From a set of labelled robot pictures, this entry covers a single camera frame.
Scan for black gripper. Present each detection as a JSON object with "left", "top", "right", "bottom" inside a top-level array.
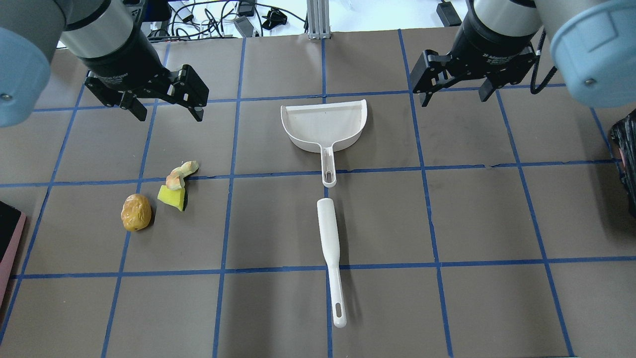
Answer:
[
  {"left": 84, "top": 47, "right": 209, "bottom": 122},
  {"left": 410, "top": 38, "right": 538, "bottom": 108}
]

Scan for white plastic dustpan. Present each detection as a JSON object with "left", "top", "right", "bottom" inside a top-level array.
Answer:
[{"left": 280, "top": 99, "right": 368, "bottom": 188}]

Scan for white hand brush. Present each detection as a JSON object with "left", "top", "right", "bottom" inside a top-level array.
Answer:
[{"left": 317, "top": 198, "right": 347, "bottom": 328}]

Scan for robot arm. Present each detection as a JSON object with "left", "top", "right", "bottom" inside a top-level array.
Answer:
[
  {"left": 409, "top": 0, "right": 636, "bottom": 108},
  {"left": 0, "top": 0, "right": 209, "bottom": 127}
]

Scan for black bin at right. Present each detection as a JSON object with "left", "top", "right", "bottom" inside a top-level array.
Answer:
[{"left": 609, "top": 110, "right": 636, "bottom": 217}]

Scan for pink bin black bag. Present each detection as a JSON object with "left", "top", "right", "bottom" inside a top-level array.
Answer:
[{"left": 0, "top": 202, "right": 27, "bottom": 304}]

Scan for black power adapter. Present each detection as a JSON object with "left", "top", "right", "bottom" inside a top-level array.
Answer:
[{"left": 436, "top": 0, "right": 463, "bottom": 27}]

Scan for apple core peel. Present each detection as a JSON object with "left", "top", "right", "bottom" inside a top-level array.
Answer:
[{"left": 165, "top": 161, "right": 200, "bottom": 190}]

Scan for yellow green sponge piece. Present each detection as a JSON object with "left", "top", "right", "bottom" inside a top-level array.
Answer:
[{"left": 157, "top": 185, "right": 187, "bottom": 212}]

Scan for yellow potato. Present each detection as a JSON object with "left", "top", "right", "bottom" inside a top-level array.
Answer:
[{"left": 120, "top": 193, "right": 152, "bottom": 232}]

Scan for aluminium frame post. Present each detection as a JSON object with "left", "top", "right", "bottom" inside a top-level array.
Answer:
[{"left": 306, "top": 0, "right": 331, "bottom": 39}]

